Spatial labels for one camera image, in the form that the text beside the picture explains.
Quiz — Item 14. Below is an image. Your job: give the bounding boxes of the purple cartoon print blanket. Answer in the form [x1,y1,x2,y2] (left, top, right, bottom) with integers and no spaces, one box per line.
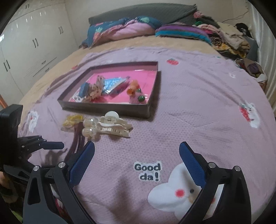
[18,46,276,224]

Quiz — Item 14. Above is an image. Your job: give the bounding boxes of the orange spiral hair tie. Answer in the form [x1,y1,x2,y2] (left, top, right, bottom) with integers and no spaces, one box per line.
[127,80,140,95]

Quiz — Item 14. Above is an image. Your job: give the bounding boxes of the striped pillow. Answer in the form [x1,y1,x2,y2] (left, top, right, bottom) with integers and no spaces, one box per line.
[155,24,213,45]

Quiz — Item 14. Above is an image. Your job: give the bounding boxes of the beige bed sheet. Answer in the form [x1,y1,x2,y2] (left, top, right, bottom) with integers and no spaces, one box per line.
[18,34,218,104]

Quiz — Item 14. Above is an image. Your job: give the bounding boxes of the person's left hand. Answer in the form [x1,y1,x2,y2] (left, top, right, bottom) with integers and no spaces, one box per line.
[0,172,10,189]

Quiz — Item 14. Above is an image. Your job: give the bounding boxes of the yellow hair tie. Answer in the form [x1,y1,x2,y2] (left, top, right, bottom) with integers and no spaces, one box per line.
[62,115,84,128]

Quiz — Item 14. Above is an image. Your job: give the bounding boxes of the pink strawberry hair tie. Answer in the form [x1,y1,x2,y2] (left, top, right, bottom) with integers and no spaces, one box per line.
[130,88,149,104]

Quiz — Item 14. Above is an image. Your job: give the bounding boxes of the white wardrobe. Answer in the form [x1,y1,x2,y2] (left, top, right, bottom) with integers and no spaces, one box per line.
[0,0,79,104]

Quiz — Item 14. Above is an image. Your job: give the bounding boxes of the clear hair claw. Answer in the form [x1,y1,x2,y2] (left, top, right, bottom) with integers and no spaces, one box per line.
[82,117,102,138]

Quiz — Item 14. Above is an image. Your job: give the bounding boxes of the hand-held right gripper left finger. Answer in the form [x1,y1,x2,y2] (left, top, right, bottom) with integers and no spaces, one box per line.
[23,141,96,224]

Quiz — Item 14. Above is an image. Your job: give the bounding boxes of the bag of clothes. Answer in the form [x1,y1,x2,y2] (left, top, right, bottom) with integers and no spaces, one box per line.
[235,58,268,82]

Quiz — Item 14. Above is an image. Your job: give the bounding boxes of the dark brown shallow box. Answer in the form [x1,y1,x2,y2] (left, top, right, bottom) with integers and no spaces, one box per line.
[57,61,162,119]

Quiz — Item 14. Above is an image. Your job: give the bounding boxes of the white curtain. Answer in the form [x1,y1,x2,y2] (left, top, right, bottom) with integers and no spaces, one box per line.
[248,0,276,101]

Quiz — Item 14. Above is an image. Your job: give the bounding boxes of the navy strawberry print quilt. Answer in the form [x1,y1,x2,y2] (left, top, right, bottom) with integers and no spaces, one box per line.
[81,17,162,49]

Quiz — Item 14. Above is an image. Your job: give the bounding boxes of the wall cable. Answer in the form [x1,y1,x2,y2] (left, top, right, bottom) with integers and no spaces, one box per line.
[222,10,250,23]

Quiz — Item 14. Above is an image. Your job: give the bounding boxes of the grey headboard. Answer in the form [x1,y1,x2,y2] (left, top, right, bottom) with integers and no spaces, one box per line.
[88,3,198,25]

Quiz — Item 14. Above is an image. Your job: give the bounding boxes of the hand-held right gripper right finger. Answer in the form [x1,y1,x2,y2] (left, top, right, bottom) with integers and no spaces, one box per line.
[179,141,252,224]

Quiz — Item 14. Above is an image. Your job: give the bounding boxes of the translucent plastic packet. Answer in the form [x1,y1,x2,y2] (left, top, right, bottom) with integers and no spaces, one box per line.
[101,77,128,95]

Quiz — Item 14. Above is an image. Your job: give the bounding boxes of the pile of clothes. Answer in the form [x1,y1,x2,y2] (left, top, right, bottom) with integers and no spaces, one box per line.
[193,11,259,59]

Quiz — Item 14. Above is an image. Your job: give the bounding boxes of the blue hair clip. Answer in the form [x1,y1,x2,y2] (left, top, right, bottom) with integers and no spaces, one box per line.
[80,83,90,97]

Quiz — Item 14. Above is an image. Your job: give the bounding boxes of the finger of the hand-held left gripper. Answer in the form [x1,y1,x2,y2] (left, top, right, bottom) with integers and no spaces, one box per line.
[41,141,65,150]
[18,135,47,156]

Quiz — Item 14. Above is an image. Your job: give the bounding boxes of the cream long hair claw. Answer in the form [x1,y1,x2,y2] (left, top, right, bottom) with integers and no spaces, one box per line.
[96,117,133,137]

